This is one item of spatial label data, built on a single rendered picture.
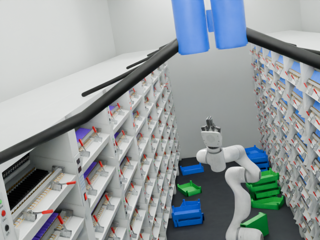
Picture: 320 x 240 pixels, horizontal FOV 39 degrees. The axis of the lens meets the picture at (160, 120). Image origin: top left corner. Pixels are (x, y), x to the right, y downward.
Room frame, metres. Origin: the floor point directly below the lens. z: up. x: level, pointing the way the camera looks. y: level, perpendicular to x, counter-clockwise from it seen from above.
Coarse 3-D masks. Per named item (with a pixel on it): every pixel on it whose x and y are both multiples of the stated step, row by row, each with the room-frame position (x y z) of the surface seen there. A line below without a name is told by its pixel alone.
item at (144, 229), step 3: (141, 228) 3.21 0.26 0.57; (144, 228) 3.20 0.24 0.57; (147, 228) 3.20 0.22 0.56; (150, 228) 3.20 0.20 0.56; (141, 231) 3.19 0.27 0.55; (144, 231) 3.20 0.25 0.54; (147, 231) 3.20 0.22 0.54; (144, 234) 3.18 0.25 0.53; (147, 234) 3.18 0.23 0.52; (144, 237) 3.13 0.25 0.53; (147, 237) 3.14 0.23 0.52
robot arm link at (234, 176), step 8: (232, 168) 2.71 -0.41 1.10; (240, 168) 2.69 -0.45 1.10; (232, 176) 2.68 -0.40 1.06; (240, 176) 2.65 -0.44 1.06; (232, 184) 2.67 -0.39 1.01; (240, 184) 2.70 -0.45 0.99; (240, 192) 2.63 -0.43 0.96; (240, 200) 2.61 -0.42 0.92; (248, 200) 2.62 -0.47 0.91; (240, 208) 2.60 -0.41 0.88; (248, 208) 2.60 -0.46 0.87; (240, 216) 2.59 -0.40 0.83; (232, 224) 2.60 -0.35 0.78; (232, 232) 2.58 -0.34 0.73
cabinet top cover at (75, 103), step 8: (112, 72) 3.64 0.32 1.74; (120, 72) 3.52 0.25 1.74; (96, 80) 3.15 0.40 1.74; (104, 80) 3.06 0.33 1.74; (120, 80) 3.07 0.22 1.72; (88, 88) 2.74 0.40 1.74; (104, 88) 2.60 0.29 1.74; (72, 96) 2.45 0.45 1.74; (80, 96) 2.39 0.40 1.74; (88, 96) 2.34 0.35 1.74; (96, 96) 2.36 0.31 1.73; (56, 104) 2.21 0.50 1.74; (64, 104) 2.17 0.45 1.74; (72, 104) 2.12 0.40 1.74; (80, 104) 2.08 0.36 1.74; (88, 104) 2.18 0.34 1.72; (40, 112) 2.02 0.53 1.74; (48, 112) 1.98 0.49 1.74; (56, 112) 1.94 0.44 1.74; (64, 112) 1.91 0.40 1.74; (72, 112) 1.92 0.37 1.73; (24, 120) 1.86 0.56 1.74
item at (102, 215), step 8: (104, 192) 2.50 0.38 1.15; (112, 192) 2.50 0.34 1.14; (120, 192) 2.50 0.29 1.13; (104, 200) 2.40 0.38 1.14; (112, 200) 2.45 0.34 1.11; (96, 208) 2.27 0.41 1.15; (104, 208) 2.33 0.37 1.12; (112, 208) 2.32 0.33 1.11; (96, 216) 2.21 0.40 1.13; (104, 216) 2.23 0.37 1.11; (112, 216) 2.26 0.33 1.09; (96, 224) 2.12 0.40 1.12; (104, 224) 2.14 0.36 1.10; (96, 232) 2.05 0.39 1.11; (104, 232) 2.06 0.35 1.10
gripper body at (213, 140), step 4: (204, 132) 2.29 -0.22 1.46; (208, 132) 2.28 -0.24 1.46; (212, 132) 2.27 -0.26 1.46; (216, 132) 2.26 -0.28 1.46; (220, 132) 2.30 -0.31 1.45; (204, 136) 2.30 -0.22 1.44; (208, 136) 2.29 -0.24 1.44; (212, 136) 2.28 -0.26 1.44; (216, 136) 2.27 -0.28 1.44; (220, 136) 2.28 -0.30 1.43; (204, 140) 2.32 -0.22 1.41; (208, 140) 2.30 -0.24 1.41; (212, 140) 2.29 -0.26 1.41; (216, 140) 2.28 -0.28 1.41; (220, 140) 2.29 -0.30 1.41; (208, 144) 2.32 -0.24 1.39; (212, 144) 2.30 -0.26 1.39; (216, 144) 2.29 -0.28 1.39; (220, 144) 2.29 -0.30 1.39; (212, 148) 2.30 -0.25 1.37; (216, 148) 2.30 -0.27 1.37
